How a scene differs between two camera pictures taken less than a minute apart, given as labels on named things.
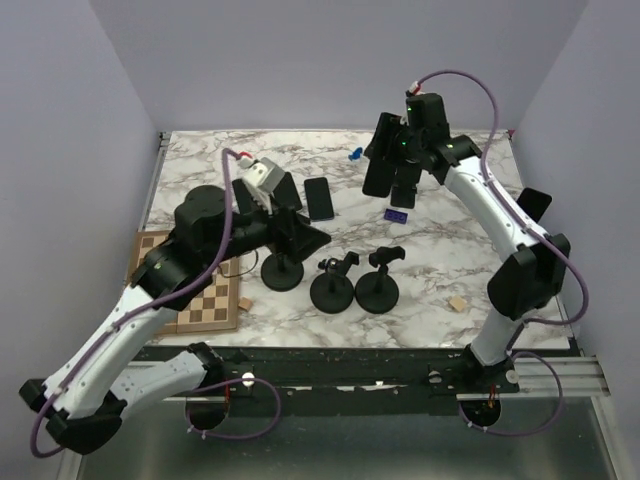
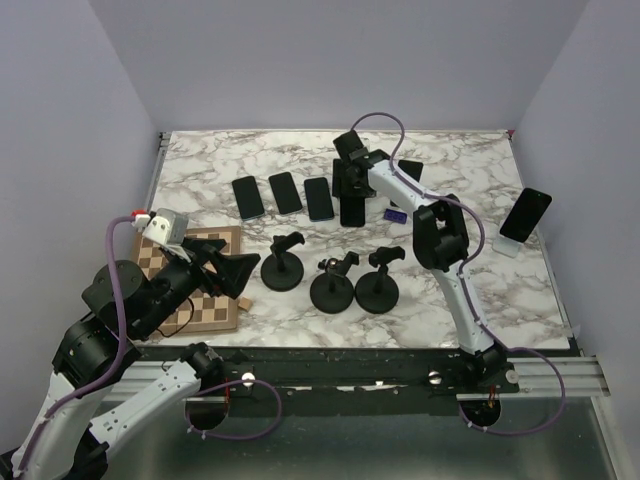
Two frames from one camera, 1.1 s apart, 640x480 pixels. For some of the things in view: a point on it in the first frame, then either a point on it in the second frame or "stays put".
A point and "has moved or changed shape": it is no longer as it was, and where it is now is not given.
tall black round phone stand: [378, 292] stays put
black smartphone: [243, 197] stays put
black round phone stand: [332, 292] stays put
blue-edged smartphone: [319, 199] stays put
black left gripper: [293, 234] → [233, 269]
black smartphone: [379, 177] has moved or changed shape
